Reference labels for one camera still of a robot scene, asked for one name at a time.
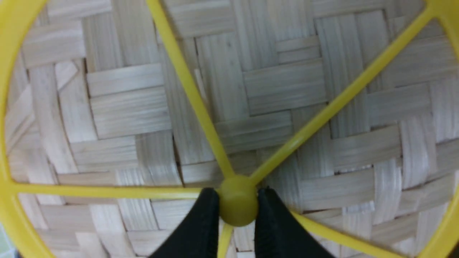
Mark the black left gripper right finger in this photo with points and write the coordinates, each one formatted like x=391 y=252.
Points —
x=279 y=235

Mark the woven bamboo steamer lid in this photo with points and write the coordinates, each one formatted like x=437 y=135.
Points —
x=113 y=120

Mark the green checkered tablecloth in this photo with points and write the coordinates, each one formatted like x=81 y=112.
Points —
x=7 y=249

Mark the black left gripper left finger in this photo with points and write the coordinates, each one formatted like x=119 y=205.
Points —
x=197 y=235

